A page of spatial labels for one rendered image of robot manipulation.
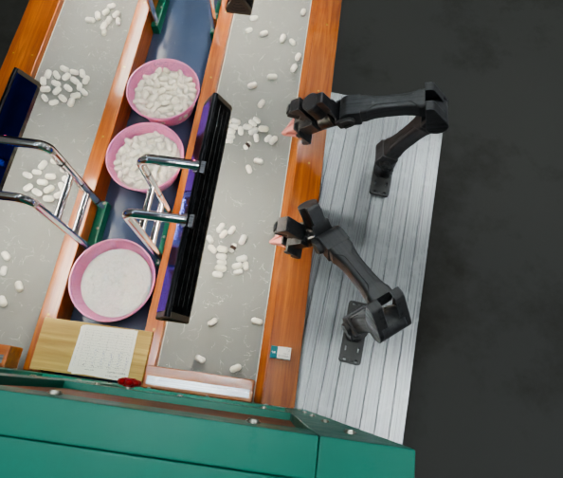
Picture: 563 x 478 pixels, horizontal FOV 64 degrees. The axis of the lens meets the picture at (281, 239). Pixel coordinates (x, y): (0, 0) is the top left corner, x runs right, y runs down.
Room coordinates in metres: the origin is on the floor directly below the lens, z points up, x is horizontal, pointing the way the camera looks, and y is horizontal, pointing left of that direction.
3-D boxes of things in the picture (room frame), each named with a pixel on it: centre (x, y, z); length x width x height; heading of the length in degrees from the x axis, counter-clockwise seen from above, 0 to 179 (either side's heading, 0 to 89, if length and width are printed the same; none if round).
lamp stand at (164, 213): (0.48, 0.31, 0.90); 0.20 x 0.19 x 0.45; 176
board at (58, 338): (0.10, 0.54, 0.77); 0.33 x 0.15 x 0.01; 86
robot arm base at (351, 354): (0.21, -0.25, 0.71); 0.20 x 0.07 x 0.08; 170
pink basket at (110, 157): (0.76, 0.49, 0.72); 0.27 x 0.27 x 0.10
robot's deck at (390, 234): (0.55, -0.06, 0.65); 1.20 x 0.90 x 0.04; 170
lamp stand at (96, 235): (0.51, 0.71, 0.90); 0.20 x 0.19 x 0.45; 176
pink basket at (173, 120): (1.04, 0.46, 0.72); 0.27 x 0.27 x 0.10
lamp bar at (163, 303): (0.47, 0.23, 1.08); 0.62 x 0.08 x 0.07; 176
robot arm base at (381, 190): (0.81, -0.36, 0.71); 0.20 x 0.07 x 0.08; 170
